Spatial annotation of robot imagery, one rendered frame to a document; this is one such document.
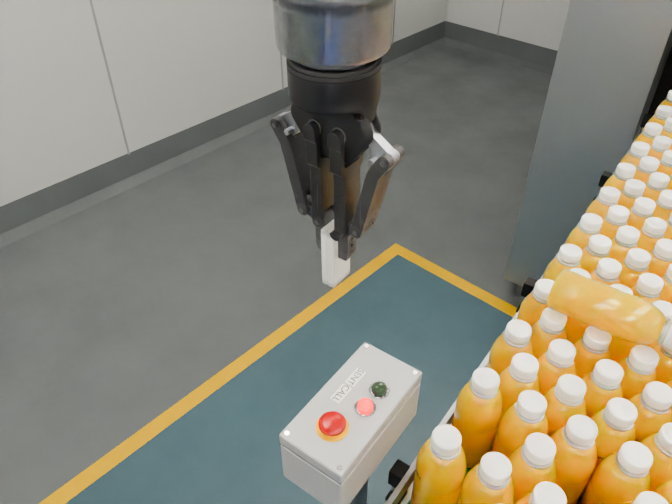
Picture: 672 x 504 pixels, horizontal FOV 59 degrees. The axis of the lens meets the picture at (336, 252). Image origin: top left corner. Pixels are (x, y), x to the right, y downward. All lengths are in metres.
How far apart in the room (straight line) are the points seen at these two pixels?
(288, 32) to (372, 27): 0.06
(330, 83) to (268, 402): 1.83
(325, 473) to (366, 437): 0.07
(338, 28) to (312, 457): 0.53
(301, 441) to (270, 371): 1.51
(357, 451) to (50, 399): 1.78
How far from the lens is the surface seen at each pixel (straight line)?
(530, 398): 0.89
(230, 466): 2.08
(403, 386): 0.85
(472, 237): 2.96
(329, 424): 0.79
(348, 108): 0.47
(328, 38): 0.44
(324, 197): 0.55
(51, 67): 3.14
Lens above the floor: 1.76
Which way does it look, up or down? 39 degrees down
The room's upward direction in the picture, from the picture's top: straight up
